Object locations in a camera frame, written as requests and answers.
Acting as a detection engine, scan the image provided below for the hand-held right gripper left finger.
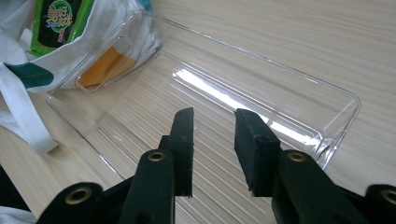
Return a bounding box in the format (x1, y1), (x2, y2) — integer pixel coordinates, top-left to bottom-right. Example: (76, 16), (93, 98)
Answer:
(119, 107), (195, 224)

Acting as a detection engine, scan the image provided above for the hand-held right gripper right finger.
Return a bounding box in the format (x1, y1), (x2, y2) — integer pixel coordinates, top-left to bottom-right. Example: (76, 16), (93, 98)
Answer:
(233, 108), (369, 224)

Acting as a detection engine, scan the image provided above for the orange packet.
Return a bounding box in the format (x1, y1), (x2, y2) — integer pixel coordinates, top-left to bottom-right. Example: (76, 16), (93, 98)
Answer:
(76, 46), (138, 89)

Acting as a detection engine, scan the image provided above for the clear plastic storage tray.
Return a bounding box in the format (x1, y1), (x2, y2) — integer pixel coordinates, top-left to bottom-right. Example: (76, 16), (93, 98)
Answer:
(46, 8), (362, 224)

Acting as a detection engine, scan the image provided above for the dark cloth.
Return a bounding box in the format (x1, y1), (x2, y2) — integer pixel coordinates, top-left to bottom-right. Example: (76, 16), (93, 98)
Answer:
(0, 164), (32, 213)

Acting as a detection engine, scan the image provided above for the green snack packet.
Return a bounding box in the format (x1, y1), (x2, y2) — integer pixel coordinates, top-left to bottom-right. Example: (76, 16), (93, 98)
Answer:
(30, 0), (94, 58)

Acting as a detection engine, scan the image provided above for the white tote bag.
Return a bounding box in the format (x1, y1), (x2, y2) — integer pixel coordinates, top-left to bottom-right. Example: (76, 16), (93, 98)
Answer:
(0, 0), (163, 157)

